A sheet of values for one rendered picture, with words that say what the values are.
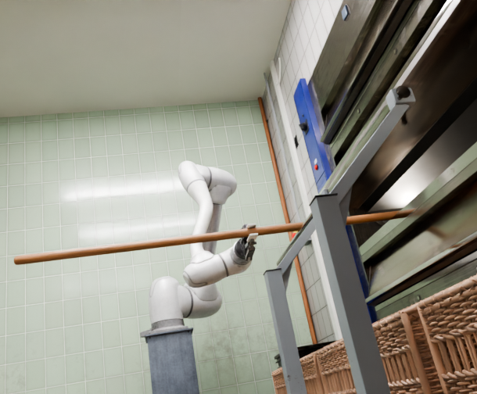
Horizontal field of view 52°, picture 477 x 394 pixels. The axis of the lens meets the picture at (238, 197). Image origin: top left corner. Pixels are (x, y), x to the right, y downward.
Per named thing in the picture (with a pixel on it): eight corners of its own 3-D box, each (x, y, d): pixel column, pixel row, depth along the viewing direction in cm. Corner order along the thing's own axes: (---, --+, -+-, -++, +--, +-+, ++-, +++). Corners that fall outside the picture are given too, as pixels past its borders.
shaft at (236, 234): (12, 263, 159) (12, 255, 160) (15, 266, 162) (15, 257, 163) (479, 207, 192) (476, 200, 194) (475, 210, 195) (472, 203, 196)
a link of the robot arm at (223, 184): (171, 314, 250) (206, 313, 264) (189, 323, 237) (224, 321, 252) (194, 165, 252) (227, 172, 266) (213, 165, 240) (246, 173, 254)
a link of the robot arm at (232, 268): (258, 261, 200) (229, 274, 196) (252, 271, 214) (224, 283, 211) (247, 238, 204) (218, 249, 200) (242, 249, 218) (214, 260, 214)
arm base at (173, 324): (141, 342, 237) (140, 330, 239) (187, 334, 241) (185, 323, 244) (139, 335, 221) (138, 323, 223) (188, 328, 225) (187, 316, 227)
